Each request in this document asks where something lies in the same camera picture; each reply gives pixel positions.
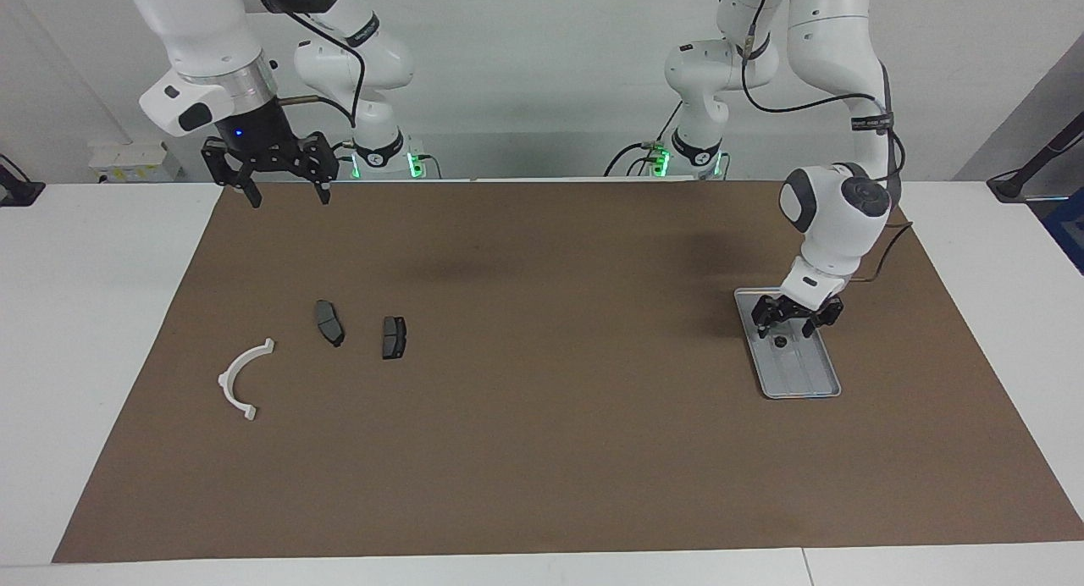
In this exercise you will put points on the black camera stand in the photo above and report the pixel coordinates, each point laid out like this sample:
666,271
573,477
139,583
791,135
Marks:
1016,184

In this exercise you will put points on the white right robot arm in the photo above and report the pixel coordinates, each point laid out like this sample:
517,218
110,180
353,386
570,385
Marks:
203,35

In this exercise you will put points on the brown table mat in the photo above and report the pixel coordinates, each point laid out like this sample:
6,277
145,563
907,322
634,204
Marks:
550,442

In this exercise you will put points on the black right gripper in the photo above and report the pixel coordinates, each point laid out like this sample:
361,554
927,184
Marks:
258,141

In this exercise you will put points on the white wall socket box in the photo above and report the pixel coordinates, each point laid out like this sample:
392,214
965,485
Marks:
135,158

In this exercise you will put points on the white curved plastic bracket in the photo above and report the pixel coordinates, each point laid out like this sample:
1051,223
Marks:
225,383

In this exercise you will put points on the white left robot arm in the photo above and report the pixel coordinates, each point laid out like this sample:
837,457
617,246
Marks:
834,230

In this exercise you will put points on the dark grey long brake pad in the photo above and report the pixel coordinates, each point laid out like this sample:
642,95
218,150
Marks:
329,323

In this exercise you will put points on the dark grey short brake pad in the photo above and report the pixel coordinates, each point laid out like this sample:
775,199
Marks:
394,339

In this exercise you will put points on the silver metal tray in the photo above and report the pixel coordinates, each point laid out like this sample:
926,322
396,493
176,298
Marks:
800,374

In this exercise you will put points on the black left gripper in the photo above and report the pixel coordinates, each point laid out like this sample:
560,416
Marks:
800,308

